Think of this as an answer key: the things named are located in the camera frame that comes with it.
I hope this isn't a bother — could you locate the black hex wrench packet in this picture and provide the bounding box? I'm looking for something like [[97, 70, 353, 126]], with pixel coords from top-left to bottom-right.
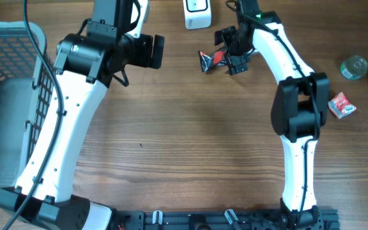
[[198, 47, 228, 72]]

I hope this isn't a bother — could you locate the red snack packet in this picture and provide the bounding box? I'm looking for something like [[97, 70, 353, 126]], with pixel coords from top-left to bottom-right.
[[328, 92, 357, 119]]

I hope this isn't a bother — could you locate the silver tin can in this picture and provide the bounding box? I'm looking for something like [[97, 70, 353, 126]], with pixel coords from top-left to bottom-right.
[[340, 55, 368, 80]]

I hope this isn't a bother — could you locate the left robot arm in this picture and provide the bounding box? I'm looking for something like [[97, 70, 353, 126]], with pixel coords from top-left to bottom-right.
[[0, 1, 164, 229]]

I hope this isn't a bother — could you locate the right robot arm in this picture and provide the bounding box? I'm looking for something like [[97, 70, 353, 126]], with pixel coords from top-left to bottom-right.
[[215, 1, 330, 229]]

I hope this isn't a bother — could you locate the white barcode scanner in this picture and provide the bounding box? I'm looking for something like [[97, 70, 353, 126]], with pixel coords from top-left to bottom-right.
[[183, 0, 212, 30]]

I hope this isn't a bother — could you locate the grey plastic basket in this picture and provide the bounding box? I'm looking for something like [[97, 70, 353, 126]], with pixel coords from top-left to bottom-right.
[[0, 21, 53, 188]]

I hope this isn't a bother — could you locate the black right camera cable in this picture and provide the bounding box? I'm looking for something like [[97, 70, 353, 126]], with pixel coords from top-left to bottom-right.
[[225, 0, 322, 224]]

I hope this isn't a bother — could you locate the black camera cable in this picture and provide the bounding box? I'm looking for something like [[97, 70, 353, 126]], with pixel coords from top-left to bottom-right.
[[225, 0, 322, 224], [1, 0, 66, 230]]

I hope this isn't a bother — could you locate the black left camera cable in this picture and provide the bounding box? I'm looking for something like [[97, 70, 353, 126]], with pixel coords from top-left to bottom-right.
[[1, 0, 66, 230]]

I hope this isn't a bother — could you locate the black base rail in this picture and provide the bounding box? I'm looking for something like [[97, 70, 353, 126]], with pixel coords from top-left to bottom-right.
[[113, 209, 341, 230]]

